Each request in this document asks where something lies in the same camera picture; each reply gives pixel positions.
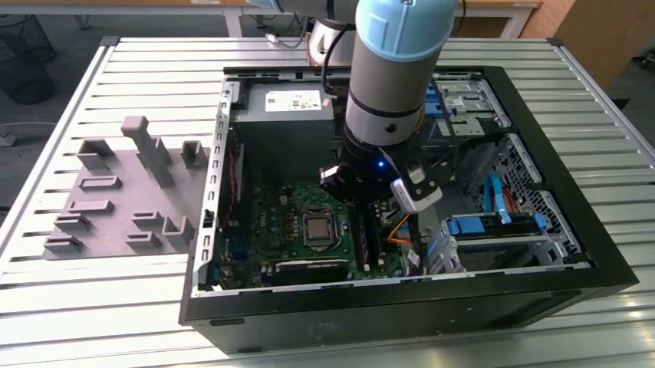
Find black mesh waste bin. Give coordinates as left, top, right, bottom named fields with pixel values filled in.
left=0, top=14, right=57, bottom=105

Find wooden cabinet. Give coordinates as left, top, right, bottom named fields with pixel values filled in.
left=520, top=0, right=655, bottom=93

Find blue flat data wire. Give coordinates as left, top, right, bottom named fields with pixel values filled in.
left=482, top=174, right=512, bottom=225

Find black graphics card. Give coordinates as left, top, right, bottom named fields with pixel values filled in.
left=258, top=257, right=352, bottom=285

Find black PC case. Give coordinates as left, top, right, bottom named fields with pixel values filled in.
left=177, top=65, right=640, bottom=354

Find wooden desk white legs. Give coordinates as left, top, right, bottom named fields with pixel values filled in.
left=457, top=0, right=543, bottom=39

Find long white-framed desk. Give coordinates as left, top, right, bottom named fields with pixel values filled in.
left=0, top=0, right=308, bottom=38

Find blue empty disk carrier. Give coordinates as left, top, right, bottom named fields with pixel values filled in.
left=422, top=87, right=456, bottom=118

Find silver CPU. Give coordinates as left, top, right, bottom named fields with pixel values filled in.
left=305, top=218, right=333, bottom=241

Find hard disk in blue carrier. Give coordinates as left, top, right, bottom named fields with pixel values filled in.
left=445, top=212, right=547, bottom=242

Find metal CPU socket cover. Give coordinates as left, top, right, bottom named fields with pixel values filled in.
left=300, top=209, right=338, bottom=248

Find grey power supply unit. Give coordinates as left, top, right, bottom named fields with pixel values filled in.
left=232, top=83, right=349, bottom=181

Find grey parts rack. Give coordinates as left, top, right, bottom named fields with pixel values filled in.
left=41, top=116, right=212, bottom=264

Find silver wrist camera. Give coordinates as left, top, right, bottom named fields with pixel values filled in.
left=389, top=159, right=444, bottom=214

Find green motherboard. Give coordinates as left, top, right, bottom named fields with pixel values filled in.
left=217, top=179, right=410, bottom=287

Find black wire bundle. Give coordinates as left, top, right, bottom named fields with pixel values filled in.
left=433, top=132, right=505, bottom=181

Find orange wire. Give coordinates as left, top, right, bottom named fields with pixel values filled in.
left=385, top=214, right=414, bottom=245

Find silver metal drive cage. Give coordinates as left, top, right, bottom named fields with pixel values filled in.
left=418, top=78, right=512, bottom=164

